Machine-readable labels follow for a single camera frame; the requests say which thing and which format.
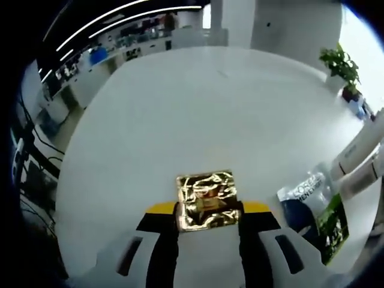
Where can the gold skincare sachet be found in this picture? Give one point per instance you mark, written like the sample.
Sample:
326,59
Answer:
210,195

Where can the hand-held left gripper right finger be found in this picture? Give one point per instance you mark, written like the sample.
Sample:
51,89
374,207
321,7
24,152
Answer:
255,255

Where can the silver blue skincare sachet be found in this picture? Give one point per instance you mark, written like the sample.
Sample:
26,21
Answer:
300,204

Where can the blue tabletop item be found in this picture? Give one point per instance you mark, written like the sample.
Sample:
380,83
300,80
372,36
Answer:
360,109

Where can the white skincare tube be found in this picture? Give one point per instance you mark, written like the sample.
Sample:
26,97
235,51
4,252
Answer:
351,153

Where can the dark red plant pot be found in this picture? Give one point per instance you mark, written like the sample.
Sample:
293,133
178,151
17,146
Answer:
351,94

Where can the green plant in white pot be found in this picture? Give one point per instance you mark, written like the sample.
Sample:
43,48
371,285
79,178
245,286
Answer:
339,60

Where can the blue container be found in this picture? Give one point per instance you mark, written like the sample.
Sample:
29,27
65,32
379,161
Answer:
98,57

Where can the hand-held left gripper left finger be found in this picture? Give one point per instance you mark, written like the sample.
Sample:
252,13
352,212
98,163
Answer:
162,255

